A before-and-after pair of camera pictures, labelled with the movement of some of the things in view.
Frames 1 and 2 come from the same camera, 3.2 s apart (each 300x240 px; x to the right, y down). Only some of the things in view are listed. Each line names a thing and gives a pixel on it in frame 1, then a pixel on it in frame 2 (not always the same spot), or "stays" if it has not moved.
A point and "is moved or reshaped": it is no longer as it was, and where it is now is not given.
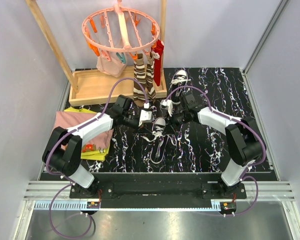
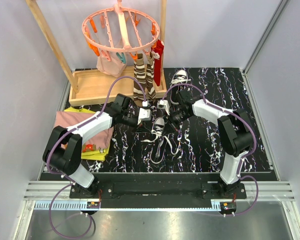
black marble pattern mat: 164,145 stays
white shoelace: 157,133 is moved or reshaped
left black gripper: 137,124 stays
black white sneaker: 159,139 stays
